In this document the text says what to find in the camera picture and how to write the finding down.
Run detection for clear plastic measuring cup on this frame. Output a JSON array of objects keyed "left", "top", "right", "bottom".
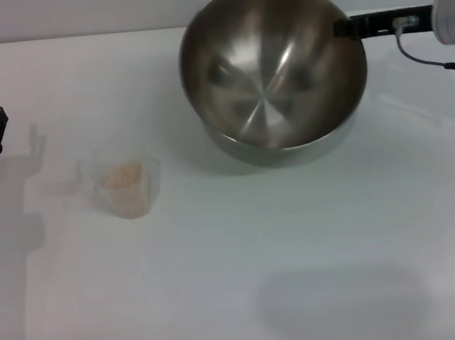
[{"left": 87, "top": 150, "right": 166, "bottom": 223}]

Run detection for white rice grains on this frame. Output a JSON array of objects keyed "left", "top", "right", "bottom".
[{"left": 98, "top": 160, "right": 145, "bottom": 189}]

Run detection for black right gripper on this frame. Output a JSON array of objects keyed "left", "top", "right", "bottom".
[{"left": 330, "top": 3, "right": 437, "bottom": 43}]

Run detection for stainless steel mixing bowl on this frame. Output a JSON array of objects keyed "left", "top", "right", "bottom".
[{"left": 173, "top": 0, "right": 376, "bottom": 175}]

